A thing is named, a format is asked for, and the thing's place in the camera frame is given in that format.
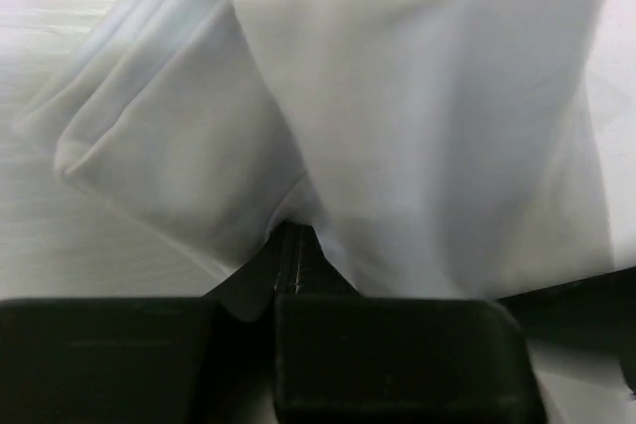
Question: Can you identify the white skirt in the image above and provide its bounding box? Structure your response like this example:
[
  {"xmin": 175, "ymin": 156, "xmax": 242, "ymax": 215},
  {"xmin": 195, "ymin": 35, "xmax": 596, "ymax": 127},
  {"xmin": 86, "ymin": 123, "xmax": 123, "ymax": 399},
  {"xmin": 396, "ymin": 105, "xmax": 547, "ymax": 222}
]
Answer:
[{"xmin": 14, "ymin": 0, "xmax": 612, "ymax": 298}]

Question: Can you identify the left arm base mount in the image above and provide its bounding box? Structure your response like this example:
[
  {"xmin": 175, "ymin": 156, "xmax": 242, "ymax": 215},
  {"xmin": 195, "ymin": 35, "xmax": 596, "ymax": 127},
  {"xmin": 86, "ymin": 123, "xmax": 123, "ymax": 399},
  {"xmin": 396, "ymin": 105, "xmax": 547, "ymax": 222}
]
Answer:
[{"xmin": 499, "ymin": 267, "xmax": 635, "ymax": 361}]

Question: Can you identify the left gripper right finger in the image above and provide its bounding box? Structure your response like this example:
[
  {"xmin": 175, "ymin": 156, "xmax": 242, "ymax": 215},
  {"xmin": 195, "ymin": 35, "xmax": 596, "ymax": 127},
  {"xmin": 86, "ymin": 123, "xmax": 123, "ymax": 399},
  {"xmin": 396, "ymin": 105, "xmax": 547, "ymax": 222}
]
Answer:
[{"xmin": 271, "ymin": 224, "xmax": 547, "ymax": 423}]

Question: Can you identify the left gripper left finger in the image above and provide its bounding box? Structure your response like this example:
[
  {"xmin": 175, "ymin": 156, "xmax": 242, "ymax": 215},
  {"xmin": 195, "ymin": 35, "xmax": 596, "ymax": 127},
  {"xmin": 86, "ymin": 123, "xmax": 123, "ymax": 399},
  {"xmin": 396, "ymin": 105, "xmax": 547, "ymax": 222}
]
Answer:
[{"xmin": 1, "ymin": 224, "xmax": 297, "ymax": 423}]

